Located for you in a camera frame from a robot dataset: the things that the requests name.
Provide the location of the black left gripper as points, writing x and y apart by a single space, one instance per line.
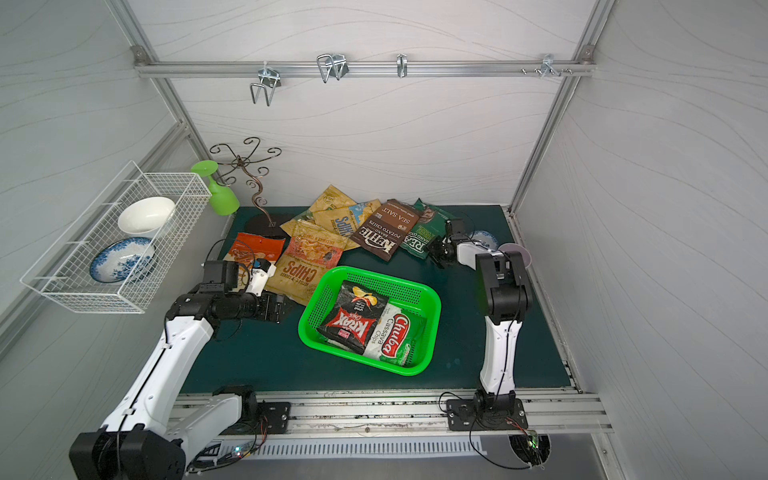
272 306

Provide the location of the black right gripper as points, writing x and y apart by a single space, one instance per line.
450 247

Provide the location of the green Real chips bag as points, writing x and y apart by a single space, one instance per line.
431 225

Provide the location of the black red Krax chips bag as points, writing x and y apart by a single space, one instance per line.
354 317

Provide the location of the green Chuba cassava chips bag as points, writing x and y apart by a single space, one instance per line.
395 335

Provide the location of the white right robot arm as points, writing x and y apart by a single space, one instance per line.
505 296

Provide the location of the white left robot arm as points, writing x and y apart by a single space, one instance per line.
136 440

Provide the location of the tan kettle cooked chips bag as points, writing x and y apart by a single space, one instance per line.
295 278

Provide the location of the red white chips bag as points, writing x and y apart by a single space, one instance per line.
249 247

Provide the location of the orange chips bag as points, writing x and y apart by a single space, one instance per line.
316 245

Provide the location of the green plastic basket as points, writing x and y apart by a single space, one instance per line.
414 297

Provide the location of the yellow blue chips bag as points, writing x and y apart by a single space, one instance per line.
341 220

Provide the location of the gold chips bag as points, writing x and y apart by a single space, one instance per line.
331 198

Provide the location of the blue floral ceramic bowl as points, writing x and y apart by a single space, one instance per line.
485 239

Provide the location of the lilac ceramic bowl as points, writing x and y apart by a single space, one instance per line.
517 248

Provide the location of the brown Kettle sea salt bag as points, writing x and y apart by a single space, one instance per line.
385 229

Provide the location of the brown metal scroll stand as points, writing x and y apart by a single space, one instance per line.
253 171

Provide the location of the green plastic goblet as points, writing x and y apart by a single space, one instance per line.
223 200

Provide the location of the blue floral plate in rack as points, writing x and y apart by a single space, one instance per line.
128 259

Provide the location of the white bowl in rack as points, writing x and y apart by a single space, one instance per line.
146 217

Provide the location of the small metal hook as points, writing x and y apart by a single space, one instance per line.
402 65

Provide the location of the metal loop hook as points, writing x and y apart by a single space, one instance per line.
332 65

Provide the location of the metal clamp hook right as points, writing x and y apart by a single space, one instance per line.
547 68

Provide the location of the metal double hook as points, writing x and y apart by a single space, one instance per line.
266 84

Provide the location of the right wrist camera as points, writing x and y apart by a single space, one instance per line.
456 232

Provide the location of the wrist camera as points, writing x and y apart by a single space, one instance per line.
456 232
261 271

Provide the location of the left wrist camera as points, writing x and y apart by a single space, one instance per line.
261 271

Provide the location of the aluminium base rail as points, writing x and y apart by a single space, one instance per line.
404 423

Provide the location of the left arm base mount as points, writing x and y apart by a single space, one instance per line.
273 417

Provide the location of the white wire wall basket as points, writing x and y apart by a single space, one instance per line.
61 273

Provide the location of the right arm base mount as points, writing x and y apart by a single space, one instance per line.
465 414

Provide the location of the aluminium corner frame post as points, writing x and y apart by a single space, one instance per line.
583 55

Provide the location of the aluminium top rail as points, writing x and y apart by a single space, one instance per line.
357 69

